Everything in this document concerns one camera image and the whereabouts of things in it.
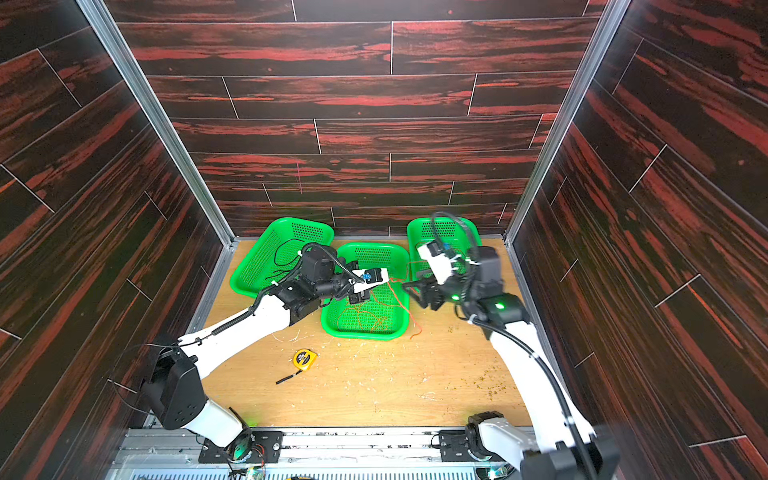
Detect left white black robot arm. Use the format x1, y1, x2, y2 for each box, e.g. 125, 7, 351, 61
141, 242, 390, 459

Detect green plastic basket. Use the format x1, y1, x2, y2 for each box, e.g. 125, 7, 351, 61
406, 217, 471, 280
321, 242, 410, 341
230, 217, 335, 298

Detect red cable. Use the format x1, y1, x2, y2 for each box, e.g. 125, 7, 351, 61
371, 260, 428, 341

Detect right green plastic basket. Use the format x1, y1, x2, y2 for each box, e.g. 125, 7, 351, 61
406, 217, 471, 280

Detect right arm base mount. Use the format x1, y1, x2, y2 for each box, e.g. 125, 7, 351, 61
431, 425, 523, 467

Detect middle green plastic basket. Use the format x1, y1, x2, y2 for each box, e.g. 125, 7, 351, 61
321, 242, 410, 341

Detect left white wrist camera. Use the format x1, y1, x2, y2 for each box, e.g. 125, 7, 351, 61
352, 268, 390, 294

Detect orange cable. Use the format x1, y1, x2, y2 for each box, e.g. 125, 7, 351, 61
344, 296, 397, 334

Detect left green plastic basket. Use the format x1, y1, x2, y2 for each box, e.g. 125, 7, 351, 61
230, 217, 335, 298

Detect black cable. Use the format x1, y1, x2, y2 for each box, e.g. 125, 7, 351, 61
272, 238, 307, 283

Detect yellow tape measure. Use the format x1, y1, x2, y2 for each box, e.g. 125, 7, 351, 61
275, 349, 318, 385

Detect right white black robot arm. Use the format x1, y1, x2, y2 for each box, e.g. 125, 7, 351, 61
403, 211, 620, 479

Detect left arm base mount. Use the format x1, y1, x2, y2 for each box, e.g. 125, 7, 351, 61
198, 430, 284, 465

